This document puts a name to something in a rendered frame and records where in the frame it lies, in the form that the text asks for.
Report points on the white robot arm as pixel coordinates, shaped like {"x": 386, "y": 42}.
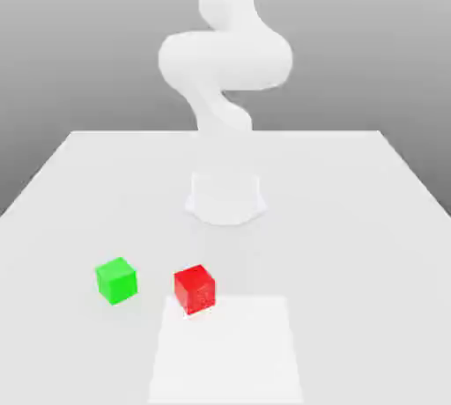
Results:
{"x": 225, "y": 60}

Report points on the small red cube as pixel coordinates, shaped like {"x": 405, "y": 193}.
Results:
{"x": 194, "y": 289}

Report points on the small green cube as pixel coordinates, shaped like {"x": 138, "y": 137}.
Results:
{"x": 116, "y": 281}

